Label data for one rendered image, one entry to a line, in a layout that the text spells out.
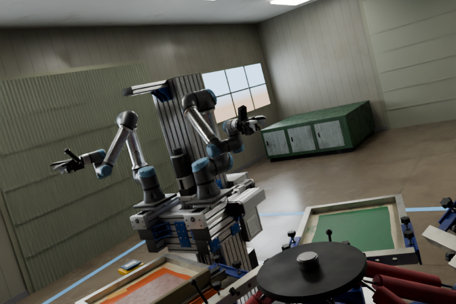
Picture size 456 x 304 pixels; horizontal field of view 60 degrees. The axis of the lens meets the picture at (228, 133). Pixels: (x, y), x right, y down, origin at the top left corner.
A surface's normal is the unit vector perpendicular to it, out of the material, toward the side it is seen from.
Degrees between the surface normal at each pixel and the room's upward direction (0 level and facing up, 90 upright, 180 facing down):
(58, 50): 90
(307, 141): 90
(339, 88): 90
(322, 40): 90
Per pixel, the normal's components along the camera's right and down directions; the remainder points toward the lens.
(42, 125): 0.79, -0.15
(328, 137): -0.55, 0.23
